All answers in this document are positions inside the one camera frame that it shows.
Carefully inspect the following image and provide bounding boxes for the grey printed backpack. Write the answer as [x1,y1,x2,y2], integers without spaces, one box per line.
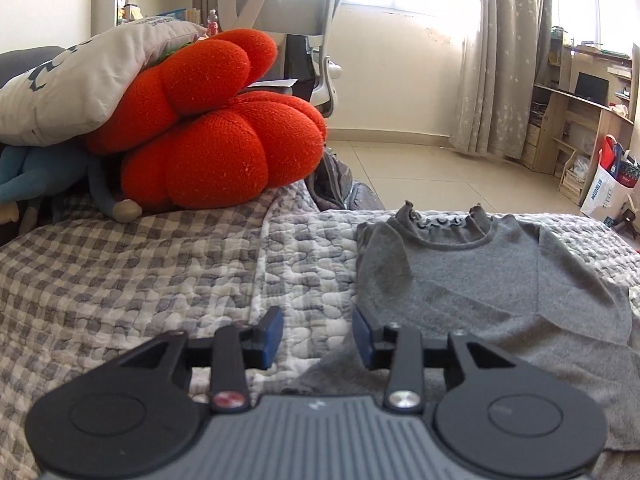
[305,145,386,212]

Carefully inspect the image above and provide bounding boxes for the blue plush toy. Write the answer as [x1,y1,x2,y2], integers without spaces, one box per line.
[0,144,144,224]

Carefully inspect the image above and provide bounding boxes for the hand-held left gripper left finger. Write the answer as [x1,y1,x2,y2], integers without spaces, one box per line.
[120,306,285,412]

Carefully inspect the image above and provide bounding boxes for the white shopping bag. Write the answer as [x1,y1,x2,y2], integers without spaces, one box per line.
[580,135,640,224]

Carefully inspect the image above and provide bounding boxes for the grey checkered quilt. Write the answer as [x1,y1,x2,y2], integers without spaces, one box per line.
[0,180,640,480]

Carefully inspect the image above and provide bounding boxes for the dark grey sofa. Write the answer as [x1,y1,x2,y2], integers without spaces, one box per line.
[0,46,67,89]

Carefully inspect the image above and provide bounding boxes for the wooden desk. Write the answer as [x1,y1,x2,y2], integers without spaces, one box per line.
[520,25,640,207]

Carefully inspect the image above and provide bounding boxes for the white printed pillow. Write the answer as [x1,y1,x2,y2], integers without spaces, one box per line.
[0,16,209,149]

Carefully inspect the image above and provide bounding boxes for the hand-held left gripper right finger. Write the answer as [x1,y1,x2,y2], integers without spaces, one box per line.
[351,307,521,412]

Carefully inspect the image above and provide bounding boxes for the beige star curtain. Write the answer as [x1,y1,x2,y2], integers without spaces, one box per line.
[452,0,559,162]

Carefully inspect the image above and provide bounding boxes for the white paper sheet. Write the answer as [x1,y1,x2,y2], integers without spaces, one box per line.
[247,78,297,95]

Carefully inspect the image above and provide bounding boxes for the black laptop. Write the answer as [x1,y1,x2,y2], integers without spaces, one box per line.
[573,71,610,104]

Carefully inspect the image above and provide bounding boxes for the orange pumpkin cushion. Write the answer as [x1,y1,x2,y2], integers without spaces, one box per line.
[120,91,329,211]
[84,29,279,157]

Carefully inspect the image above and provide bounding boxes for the grey sweater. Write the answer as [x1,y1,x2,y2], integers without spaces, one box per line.
[295,201,632,454]

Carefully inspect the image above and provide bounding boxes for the white office chair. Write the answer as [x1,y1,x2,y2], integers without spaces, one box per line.
[217,0,347,119]

